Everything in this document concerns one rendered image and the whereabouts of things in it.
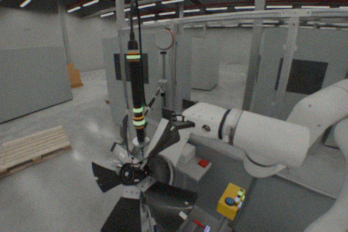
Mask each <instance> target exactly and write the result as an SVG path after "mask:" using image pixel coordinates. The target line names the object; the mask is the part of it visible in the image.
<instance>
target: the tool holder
mask: <svg viewBox="0 0 348 232"><path fill-rule="evenodd" d="M144 120H145V126H144V131H145V141H144V142H141V143H140V142H138V141H137V137H136V138H135V139H134V140H133V142H132V143H133V145H134V146H135V147H138V148H142V147H146V146H147V145H148V144H149V143H150V140H149V138H148V137H146V136H147V134H146V127H147V122H146V117H144Z"/></svg>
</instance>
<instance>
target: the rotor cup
mask: <svg viewBox="0 0 348 232"><path fill-rule="evenodd" d="M142 163H143V162H142V161H141V162H138V163H132V162H126V163H124V164H123V165H122V166H121V167H120V170H119V181H120V183H121V184H122V185H123V186H136V185H137V184H138V183H139V182H141V181H142V180H143V179H145V178H146V177H147V176H151V177H152V169H151V167H150V165H149V164H148V165H145V166H144V168H143V169H142V170H140V168H141V165H142ZM134 165H135V166H138V167H135V166H134ZM126 172H128V176H125V173H126ZM135 180H139V181H135Z"/></svg>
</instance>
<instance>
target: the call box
mask: <svg viewBox="0 0 348 232"><path fill-rule="evenodd" d="M240 189H242V188H240V187H238V186H236V185H234V184H232V183H229V185H228V186H227V188H226V190H225V192H224V193H223V195H222V197H221V198H220V200H219V203H218V205H217V211H218V212H219V213H221V214H223V215H225V216H226V217H228V218H229V219H231V220H233V219H234V217H235V214H236V213H237V209H238V207H239V205H240V203H241V200H242V198H243V196H244V194H245V190H244V189H243V192H242V195H241V197H240V198H239V201H238V202H237V201H236V200H235V199H236V198H237V195H238V193H239V191H240ZM240 192H241V191H240ZM228 197H231V198H232V199H233V200H234V203H235V202H236V203H238V206H237V207H236V206H234V203H233V204H232V205H229V204H227V203H226V199H227V198H228Z"/></svg>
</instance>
